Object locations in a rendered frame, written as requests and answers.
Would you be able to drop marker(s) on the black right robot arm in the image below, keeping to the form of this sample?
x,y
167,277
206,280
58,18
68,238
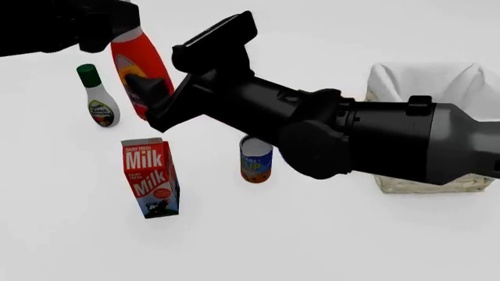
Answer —
x,y
390,134

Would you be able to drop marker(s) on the blue and orange soup tin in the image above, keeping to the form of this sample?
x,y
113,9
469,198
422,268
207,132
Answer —
x,y
256,164

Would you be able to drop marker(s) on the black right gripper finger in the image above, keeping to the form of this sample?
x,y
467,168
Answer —
x,y
150,92

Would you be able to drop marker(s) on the red ketchup bottle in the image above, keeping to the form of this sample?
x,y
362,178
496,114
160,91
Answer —
x,y
136,55

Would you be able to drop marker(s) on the white ranch dressing bottle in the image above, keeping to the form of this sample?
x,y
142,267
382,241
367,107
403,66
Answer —
x,y
102,102

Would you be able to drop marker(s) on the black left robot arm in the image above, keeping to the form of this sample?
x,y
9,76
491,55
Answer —
x,y
47,23

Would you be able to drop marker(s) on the pale wicker basket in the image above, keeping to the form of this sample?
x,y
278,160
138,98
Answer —
x,y
410,186

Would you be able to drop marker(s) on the red milk carton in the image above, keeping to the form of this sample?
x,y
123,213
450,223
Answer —
x,y
150,175

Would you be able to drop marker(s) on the white basket lining cloth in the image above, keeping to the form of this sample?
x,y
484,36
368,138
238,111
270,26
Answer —
x,y
426,82

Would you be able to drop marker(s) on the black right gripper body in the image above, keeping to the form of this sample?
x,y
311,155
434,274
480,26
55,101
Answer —
x,y
177,111

